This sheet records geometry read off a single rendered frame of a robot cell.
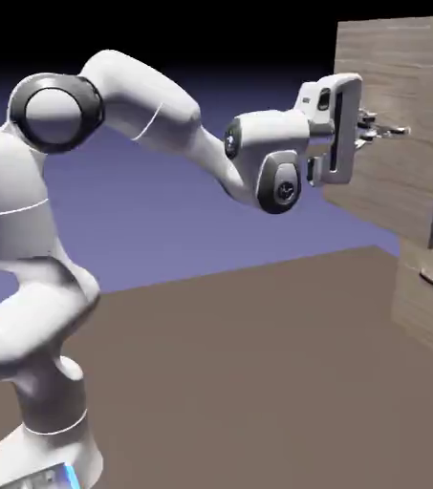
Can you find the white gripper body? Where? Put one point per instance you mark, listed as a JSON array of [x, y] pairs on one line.
[[348, 126]]

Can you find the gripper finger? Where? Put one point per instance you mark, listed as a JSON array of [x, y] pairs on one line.
[[365, 116], [364, 139]]

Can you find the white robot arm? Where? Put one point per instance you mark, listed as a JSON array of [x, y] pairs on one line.
[[151, 114]]

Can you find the large wood drawer front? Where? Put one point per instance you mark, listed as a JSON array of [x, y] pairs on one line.
[[399, 183]]

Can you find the light wood cabinet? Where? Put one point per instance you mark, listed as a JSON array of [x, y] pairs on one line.
[[392, 42]]

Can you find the small wood drawer front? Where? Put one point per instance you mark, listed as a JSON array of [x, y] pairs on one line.
[[418, 317]]

